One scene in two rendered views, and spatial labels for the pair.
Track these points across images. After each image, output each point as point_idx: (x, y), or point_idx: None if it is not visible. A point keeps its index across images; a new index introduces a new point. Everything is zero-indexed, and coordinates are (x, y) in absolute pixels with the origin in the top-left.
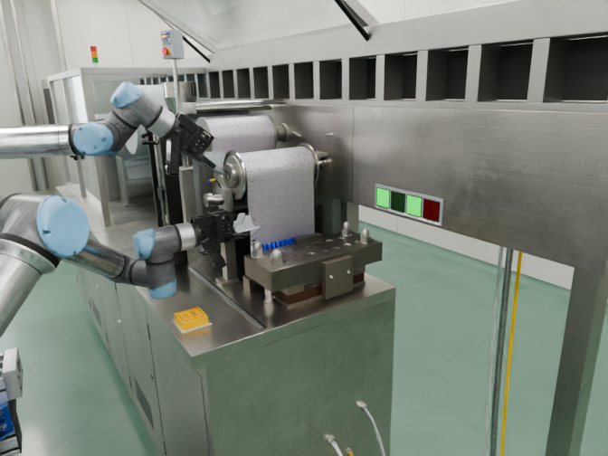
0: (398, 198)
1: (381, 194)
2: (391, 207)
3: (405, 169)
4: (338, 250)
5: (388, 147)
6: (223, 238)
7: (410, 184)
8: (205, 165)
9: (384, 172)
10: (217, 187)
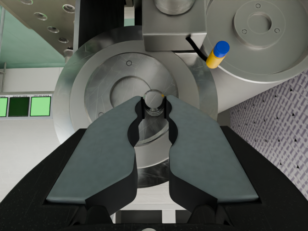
0: (17, 110)
1: (42, 109)
2: (28, 98)
3: (10, 140)
4: (42, 28)
5: (34, 161)
6: None
7: (5, 127)
8: (122, 149)
9: (41, 133)
10: (292, 34)
